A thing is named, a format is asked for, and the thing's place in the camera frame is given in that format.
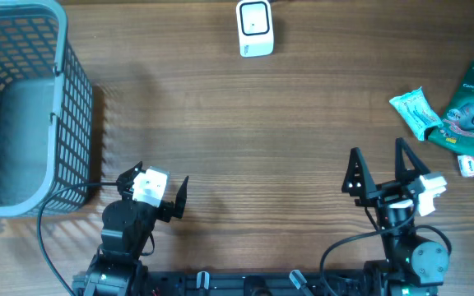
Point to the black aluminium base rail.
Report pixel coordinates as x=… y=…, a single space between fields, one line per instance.
x=344 y=282

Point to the white barcode scanner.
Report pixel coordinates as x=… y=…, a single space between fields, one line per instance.
x=255 y=28

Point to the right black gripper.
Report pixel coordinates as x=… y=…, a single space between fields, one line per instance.
x=393 y=190

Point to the grey plastic mesh basket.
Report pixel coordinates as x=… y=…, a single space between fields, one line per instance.
x=46 y=112

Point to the teal white wipes packet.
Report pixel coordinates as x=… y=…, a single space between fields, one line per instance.
x=415 y=110

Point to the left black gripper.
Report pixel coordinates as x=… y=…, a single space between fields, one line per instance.
x=168 y=209

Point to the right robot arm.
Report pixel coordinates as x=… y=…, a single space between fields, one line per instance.
x=416 y=257

